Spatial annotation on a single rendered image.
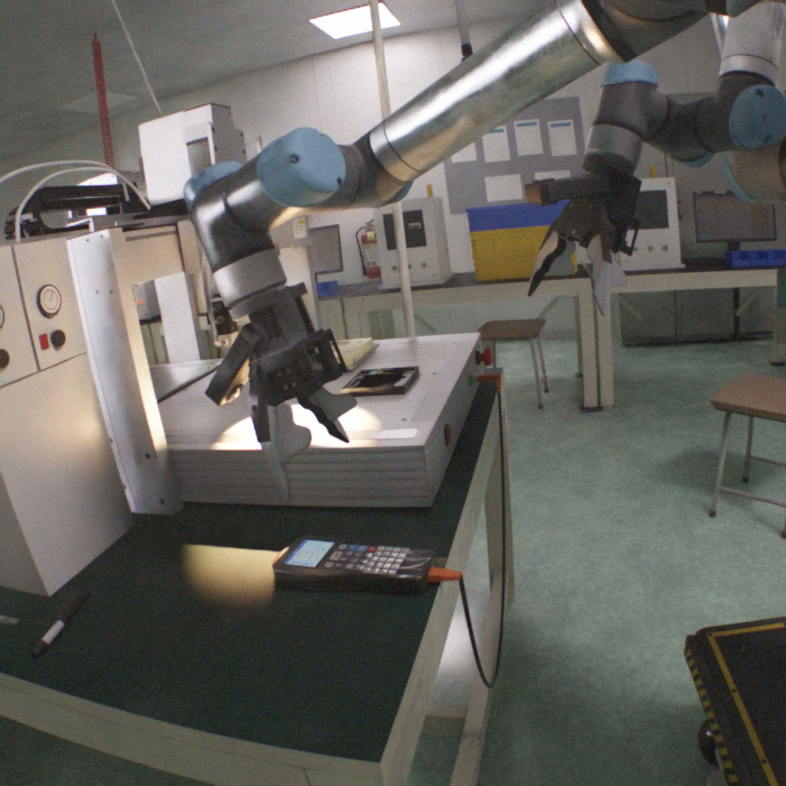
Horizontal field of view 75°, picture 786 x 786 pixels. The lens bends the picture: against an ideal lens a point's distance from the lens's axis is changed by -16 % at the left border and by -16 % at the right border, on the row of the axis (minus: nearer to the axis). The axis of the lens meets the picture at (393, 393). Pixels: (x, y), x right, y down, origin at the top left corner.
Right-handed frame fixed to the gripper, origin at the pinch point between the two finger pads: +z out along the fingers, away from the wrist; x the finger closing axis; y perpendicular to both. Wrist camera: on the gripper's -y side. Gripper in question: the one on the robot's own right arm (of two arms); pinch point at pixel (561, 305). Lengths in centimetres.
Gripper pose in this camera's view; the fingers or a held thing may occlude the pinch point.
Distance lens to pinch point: 79.4
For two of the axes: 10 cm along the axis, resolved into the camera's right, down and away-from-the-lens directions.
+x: -3.8, -2.7, 8.9
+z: -2.8, 9.5, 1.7
